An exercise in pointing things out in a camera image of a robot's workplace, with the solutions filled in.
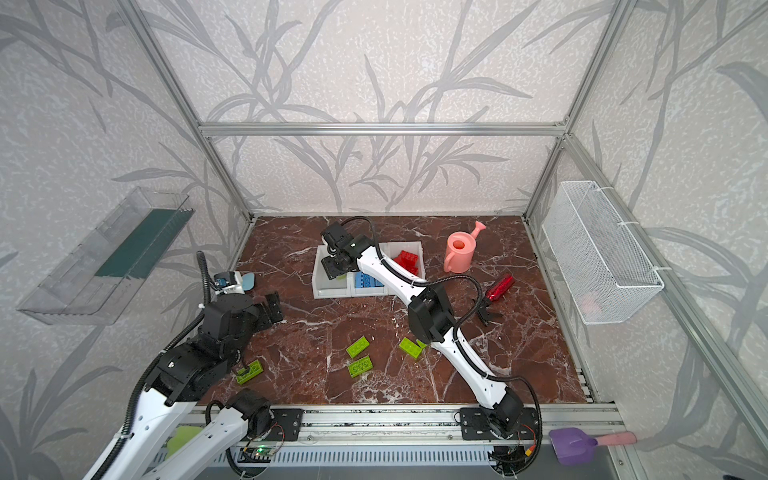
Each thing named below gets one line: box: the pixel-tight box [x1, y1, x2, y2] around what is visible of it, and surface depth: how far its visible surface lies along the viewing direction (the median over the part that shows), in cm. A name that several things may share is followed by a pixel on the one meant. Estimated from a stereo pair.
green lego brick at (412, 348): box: [399, 337, 428, 359], surface depth 87 cm
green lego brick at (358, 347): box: [346, 336, 370, 359], surface depth 88 cm
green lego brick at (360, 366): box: [348, 356, 373, 378], surface depth 84 cm
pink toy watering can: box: [443, 221, 487, 273], surface depth 99 cm
